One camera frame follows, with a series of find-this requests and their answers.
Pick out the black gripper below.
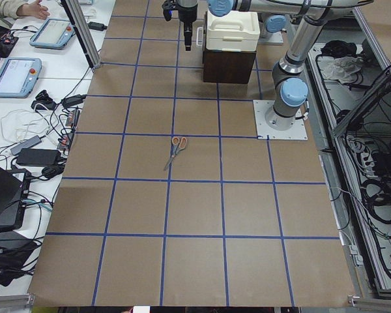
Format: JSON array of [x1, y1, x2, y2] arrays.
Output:
[[177, 5, 196, 51]]

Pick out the dark wooden drawer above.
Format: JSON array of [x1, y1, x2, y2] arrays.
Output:
[[203, 49, 256, 84]]

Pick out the grey orange handled scissors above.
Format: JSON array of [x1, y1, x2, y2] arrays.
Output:
[[164, 136, 187, 171]]

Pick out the person hand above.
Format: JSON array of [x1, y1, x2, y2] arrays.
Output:
[[16, 0, 50, 20]]

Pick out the cream plastic storage box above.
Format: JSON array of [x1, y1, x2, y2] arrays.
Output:
[[196, 11, 260, 52]]

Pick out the upper teach pendant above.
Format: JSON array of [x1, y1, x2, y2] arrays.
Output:
[[29, 18, 74, 50]]

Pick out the teach pendant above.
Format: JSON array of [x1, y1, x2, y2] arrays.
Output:
[[0, 57, 42, 98], [29, 18, 74, 50]]

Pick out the crumpled white cloth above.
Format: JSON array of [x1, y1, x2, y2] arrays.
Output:
[[322, 56, 363, 83]]

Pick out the lower teach pendant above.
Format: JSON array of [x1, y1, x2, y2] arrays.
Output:
[[0, 57, 42, 98]]

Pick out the black power adapter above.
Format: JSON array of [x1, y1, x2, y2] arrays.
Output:
[[16, 149, 61, 167]]

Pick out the black laptop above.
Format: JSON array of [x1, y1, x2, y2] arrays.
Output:
[[0, 167, 30, 232]]

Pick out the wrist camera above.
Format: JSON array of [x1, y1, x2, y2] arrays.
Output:
[[162, 0, 176, 22]]

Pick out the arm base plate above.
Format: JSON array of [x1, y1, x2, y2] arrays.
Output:
[[253, 100, 308, 140], [258, 18, 283, 45]]

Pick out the aluminium frame post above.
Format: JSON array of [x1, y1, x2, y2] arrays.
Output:
[[61, 0, 101, 69]]

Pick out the white coiled cable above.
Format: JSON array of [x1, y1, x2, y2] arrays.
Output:
[[0, 109, 55, 143]]

